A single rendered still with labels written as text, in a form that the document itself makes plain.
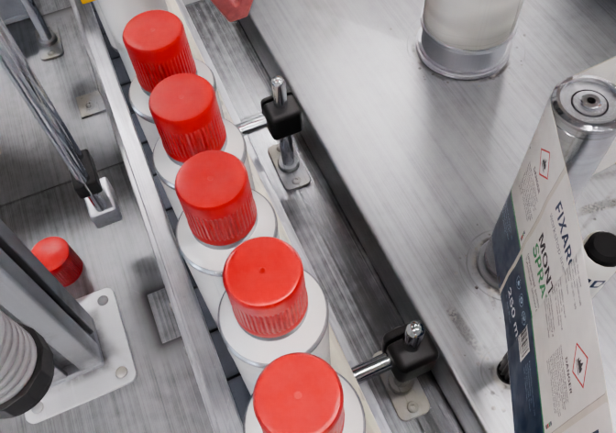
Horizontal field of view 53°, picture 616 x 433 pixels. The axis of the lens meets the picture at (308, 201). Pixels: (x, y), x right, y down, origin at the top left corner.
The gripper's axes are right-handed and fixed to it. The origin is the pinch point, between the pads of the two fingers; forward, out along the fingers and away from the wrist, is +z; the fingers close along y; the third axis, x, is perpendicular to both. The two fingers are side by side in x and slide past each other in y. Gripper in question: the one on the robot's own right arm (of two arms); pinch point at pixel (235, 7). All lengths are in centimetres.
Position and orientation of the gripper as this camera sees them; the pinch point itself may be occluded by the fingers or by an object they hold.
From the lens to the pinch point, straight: 45.8
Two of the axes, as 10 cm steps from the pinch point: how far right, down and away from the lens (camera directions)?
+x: -9.2, 3.6, -1.7
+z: 0.6, 5.4, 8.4
